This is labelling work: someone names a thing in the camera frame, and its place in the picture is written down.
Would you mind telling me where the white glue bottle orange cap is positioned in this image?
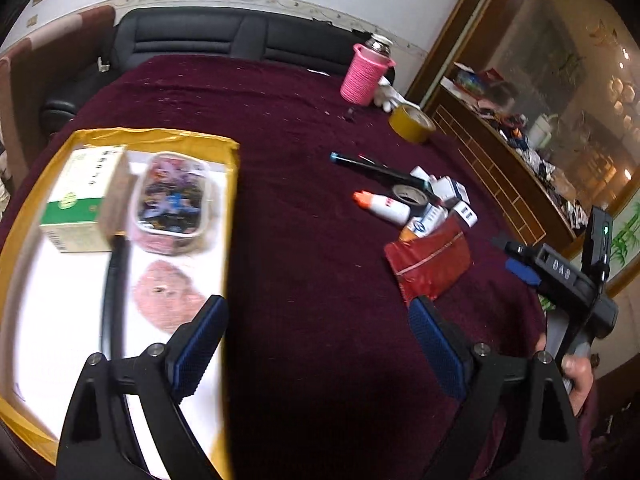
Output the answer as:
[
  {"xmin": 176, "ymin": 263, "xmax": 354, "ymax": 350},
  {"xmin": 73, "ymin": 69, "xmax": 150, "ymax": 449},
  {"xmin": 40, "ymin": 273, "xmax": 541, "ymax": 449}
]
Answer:
[{"xmin": 352, "ymin": 191, "xmax": 411, "ymax": 226}]

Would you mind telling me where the black leather sofa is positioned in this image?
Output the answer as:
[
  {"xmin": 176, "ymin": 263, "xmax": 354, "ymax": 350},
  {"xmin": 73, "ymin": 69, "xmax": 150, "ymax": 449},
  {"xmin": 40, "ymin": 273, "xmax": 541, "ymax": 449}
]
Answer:
[{"xmin": 39, "ymin": 6, "xmax": 374, "ymax": 136}]

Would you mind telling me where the maroon velvet tablecloth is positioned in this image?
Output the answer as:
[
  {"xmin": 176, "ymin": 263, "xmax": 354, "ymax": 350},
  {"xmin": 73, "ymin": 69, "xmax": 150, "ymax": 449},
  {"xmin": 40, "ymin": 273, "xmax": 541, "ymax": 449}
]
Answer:
[{"xmin": 0, "ymin": 54, "xmax": 599, "ymax": 480}]

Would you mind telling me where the black curved cable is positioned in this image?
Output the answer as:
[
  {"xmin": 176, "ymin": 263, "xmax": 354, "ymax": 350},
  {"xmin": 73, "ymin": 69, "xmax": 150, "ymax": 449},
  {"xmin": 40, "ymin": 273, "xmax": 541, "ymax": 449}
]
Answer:
[{"xmin": 98, "ymin": 234, "xmax": 132, "ymax": 361}]

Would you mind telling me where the yellow cardboard tray box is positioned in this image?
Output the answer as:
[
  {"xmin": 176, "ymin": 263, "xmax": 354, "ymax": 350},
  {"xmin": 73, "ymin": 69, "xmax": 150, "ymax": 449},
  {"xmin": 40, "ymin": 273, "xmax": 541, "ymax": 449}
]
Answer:
[{"xmin": 1, "ymin": 128, "xmax": 240, "ymax": 479}]

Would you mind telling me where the green white tea box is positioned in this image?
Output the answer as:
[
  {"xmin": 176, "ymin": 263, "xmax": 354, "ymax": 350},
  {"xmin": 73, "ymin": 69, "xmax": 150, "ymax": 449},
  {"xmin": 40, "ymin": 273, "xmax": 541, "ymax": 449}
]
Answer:
[{"xmin": 40, "ymin": 144, "xmax": 131, "ymax": 252}]

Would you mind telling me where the red foil packet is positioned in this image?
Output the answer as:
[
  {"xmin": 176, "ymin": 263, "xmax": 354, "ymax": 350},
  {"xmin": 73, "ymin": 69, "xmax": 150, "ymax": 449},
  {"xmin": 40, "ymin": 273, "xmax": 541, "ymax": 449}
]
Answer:
[{"xmin": 384, "ymin": 218, "xmax": 473, "ymax": 304}]

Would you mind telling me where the person's right hand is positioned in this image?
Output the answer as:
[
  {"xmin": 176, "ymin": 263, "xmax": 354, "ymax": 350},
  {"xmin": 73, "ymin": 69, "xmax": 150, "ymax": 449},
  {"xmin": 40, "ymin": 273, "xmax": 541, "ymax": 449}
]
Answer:
[{"xmin": 561, "ymin": 354, "xmax": 594, "ymax": 416}]

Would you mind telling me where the clear plastic container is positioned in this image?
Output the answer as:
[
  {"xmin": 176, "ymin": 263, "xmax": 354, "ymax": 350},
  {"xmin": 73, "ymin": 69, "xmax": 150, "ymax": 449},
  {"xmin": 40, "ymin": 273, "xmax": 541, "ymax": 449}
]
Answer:
[{"xmin": 130, "ymin": 152, "xmax": 214, "ymax": 256}]

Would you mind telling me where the wooden brick-pattern cabinet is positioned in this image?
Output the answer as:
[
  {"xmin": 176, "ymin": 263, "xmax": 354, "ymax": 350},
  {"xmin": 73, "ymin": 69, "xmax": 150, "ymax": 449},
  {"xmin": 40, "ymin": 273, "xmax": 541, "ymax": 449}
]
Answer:
[{"xmin": 404, "ymin": 0, "xmax": 640, "ymax": 302}]

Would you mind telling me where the small black tape roll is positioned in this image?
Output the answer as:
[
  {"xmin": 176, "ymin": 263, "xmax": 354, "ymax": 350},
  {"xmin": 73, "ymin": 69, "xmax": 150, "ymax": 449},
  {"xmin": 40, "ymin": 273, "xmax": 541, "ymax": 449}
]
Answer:
[{"xmin": 392, "ymin": 184, "xmax": 428, "ymax": 207}]

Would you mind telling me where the white USB charger plug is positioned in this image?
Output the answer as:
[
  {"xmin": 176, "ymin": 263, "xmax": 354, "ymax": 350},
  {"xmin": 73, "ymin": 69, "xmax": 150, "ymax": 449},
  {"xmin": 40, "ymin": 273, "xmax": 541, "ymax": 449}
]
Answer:
[{"xmin": 432, "ymin": 177, "xmax": 471, "ymax": 209}]

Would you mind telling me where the black pen torch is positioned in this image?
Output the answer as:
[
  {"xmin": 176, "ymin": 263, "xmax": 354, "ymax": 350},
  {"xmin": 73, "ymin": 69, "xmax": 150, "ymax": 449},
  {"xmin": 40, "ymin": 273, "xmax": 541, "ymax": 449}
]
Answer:
[{"xmin": 330, "ymin": 152, "xmax": 442, "ymax": 205}]

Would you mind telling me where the blue white barcode box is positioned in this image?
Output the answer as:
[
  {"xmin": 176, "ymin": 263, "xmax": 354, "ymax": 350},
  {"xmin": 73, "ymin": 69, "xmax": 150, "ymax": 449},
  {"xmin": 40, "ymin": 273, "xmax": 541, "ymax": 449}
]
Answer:
[{"xmin": 450, "ymin": 200, "xmax": 478, "ymax": 228}]

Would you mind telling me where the yellow tape roll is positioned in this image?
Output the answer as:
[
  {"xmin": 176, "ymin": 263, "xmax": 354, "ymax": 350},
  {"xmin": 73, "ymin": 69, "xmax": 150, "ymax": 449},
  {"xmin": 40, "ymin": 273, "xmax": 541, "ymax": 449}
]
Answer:
[{"xmin": 388, "ymin": 104, "xmax": 436, "ymax": 144}]

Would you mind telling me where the white mug on cabinet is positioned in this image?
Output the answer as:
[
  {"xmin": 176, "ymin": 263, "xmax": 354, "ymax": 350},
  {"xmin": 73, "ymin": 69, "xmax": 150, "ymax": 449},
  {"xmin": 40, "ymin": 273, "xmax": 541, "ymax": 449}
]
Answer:
[{"xmin": 526, "ymin": 114, "xmax": 559, "ymax": 150}]

